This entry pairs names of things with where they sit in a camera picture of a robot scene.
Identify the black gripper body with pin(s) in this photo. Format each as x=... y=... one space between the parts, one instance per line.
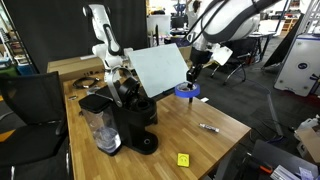
x=200 y=58

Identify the blue masking tape roll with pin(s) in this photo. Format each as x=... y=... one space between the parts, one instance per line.
x=180 y=92

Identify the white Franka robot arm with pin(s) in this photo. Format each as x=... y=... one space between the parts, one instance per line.
x=233 y=20

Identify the white idle robot arm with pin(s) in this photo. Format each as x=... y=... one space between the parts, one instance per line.
x=100 y=20

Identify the cardboard box behind whiteboard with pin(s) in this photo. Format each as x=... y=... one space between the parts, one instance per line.
x=185 y=55

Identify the black whiteboard easel stand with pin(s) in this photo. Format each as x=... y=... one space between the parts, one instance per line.
x=166 y=92

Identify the white whiteboard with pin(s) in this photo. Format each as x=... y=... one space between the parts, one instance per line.
x=156 y=66

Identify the black swivel chair grey legs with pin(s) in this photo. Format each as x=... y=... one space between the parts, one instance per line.
x=238 y=68

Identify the black computer monitor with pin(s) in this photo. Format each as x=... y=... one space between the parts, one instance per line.
x=179 y=22

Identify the black Keurig coffee machine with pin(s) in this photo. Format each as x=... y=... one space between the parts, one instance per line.
x=133 y=123

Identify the yellow sticky note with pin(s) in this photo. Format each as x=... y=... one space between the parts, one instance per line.
x=183 y=160

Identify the white cart with blue logo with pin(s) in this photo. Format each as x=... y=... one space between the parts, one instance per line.
x=293 y=66

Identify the clear water tank black lid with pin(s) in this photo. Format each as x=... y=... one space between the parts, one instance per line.
x=103 y=130

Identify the dark grey laptop case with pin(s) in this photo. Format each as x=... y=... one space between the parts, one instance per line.
x=283 y=156

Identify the flat brown cardboard box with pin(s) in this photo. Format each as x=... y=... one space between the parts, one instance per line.
x=73 y=66

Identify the small grey metal part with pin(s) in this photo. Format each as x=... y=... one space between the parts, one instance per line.
x=72 y=97

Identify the white plastic bottle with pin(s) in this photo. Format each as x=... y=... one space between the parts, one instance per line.
x=308 y=123

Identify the open brown cardboard carton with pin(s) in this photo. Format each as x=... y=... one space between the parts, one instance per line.
x=311 y=140

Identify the black office chair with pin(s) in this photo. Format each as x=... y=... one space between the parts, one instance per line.
x=30 y=100

